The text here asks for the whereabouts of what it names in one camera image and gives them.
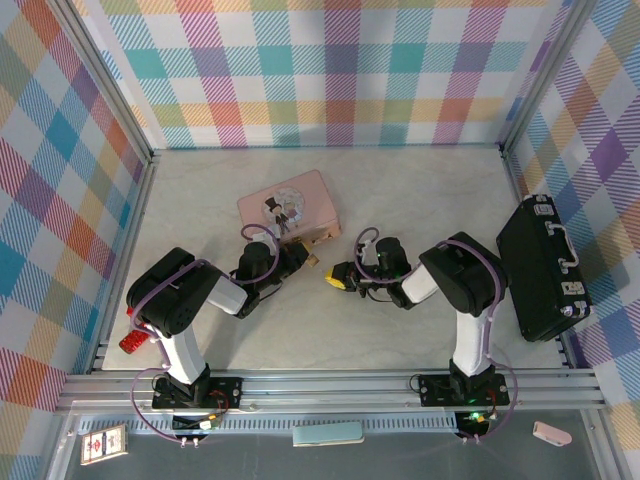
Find pink tin box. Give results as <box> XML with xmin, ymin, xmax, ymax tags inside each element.
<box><xmin>236</xmin><ymin>168</ymin><xmax>344</xmax><ymax>246</ymax></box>

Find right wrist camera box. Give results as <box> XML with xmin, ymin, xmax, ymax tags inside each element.
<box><xmin>355</xmin><ymin>238</ymin><xmax>379</xmax><ymax>266</ymax></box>

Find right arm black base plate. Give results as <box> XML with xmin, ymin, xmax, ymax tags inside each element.
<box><xmin>417</xmin><ymin>372</ymin><xmax>511</xmax><ymax>407</ymax></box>

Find teal rectangular case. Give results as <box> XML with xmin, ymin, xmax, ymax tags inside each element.
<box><xmin>292</xmin><ymin>421</ymin><xmax>365</xmax><ymax>448</ymax></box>

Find grey slotted cable duct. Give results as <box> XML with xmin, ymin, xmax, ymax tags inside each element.
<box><xmin>77</xmin><ymin>415</ymin><xmax>461</xmax><ymax>434</ymax></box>

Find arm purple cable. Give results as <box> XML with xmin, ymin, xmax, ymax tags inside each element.
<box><xmin>353</xmin><ymin>227</ymin><xmax>520</xmax><ymax>444</ymax></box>
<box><xmin>130</xmin><ymin>224</ymin><xmax>282</xmax><ymax>444</ymax></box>

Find black suitcase silver fittings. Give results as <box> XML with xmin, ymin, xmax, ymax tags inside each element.
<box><xmin>495</xmin><ymin>193</ymin><xmax>594</xmax><ymax>344</ymax></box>

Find red white card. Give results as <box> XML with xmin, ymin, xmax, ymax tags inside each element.
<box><xmin>79</xmin><ymin>423</ymin><xmax>129</xmax><ymax>466</ymax></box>

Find aluminium frame post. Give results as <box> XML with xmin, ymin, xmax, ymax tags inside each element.
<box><xmin>49</xmin><ymin>0</ymin><xmax>155</xmax><ymax>164</ymax></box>
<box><xmin>499</xmin><ymin>0</ymin><xmax>599</xmax><ymax>157</ymax></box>

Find small pink case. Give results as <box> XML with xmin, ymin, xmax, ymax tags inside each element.
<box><xmin>532</xmin><ymin>420</ymin><xmax>573</xmax><ymax>446</ymax></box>

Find red glitter object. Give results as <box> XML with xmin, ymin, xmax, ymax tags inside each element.
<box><xmin>119</xmin><ymin>327</ymin><xmax>151</xmax><ymax>355</ymax></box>

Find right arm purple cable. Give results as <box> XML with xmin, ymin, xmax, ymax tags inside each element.
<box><xmin>353</xmin><ymin>227</ymin><xmax>520</xmax><ymax>444</ymax></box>

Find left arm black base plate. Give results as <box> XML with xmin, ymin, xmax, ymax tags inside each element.
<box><xmin>151</xmin><ymin>375</ymin><xmax>245</xmax><ymax>411</ymax></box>

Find aluminium frame rail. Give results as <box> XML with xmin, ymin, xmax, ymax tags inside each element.
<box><xmin>54</xmin><ymin>369</ymin><xmax>609</xmax><ymax>414</ymax></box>

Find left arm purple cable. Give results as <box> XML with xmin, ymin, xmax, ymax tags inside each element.
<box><xmin>130</xmin><ymin>224</ymin><xmax>282</xmax><ymax>444</ymax></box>

